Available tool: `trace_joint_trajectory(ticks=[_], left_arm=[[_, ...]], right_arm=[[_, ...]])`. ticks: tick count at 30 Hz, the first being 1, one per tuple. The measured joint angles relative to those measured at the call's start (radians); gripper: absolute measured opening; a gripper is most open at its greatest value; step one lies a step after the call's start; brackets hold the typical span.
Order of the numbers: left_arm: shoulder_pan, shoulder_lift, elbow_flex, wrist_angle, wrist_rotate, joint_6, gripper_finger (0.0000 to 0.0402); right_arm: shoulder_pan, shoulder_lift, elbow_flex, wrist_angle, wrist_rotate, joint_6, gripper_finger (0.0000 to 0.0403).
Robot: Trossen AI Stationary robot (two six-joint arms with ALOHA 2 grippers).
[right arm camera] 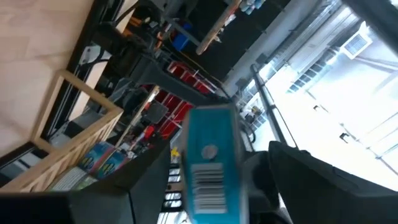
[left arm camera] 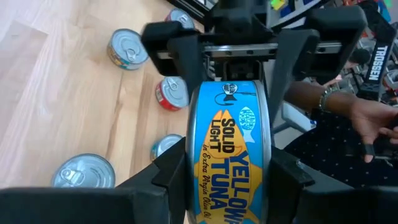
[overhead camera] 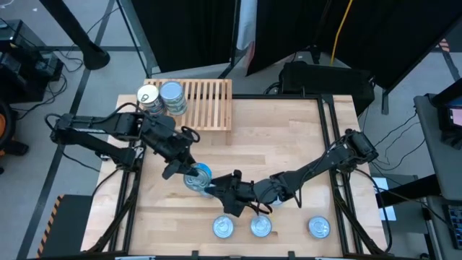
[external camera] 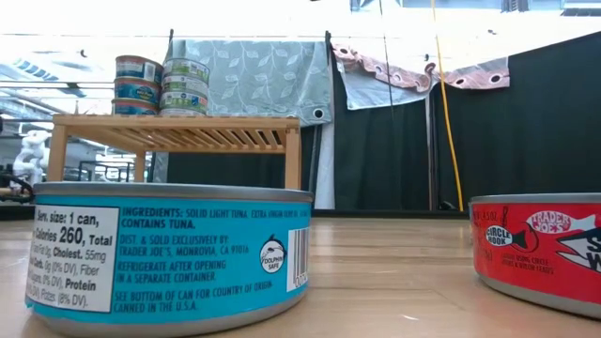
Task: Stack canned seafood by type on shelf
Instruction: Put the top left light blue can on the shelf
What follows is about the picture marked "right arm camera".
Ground green white label tuna can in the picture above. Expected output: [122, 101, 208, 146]
[49, 167, 94, 191]

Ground pink blue label tuna can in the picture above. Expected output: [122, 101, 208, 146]
[98, 151, 131, 180]
[78, 141, 109, 174]

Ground white wall vent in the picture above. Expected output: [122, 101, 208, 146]
[340, 32, 373, 60]

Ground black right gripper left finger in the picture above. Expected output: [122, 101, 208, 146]
[66, 139, 172, 224]

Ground wooden slatted shelf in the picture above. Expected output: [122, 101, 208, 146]
[0, 68, 124, 193]

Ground blue bin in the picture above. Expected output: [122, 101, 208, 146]
[171, 23, 193, 51]

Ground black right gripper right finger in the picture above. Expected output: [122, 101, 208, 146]
[244, 141, 398, 224]

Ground wooden beam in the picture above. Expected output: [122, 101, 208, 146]
[195, 0, 243, 56]

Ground black window post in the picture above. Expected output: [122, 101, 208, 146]
[250, 63, 298, 149]

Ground red tool cabinet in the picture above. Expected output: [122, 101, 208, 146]
[154, 60, 217, 139]

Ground teal label tuna can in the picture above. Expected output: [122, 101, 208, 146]
[181, 104, 250, 224]

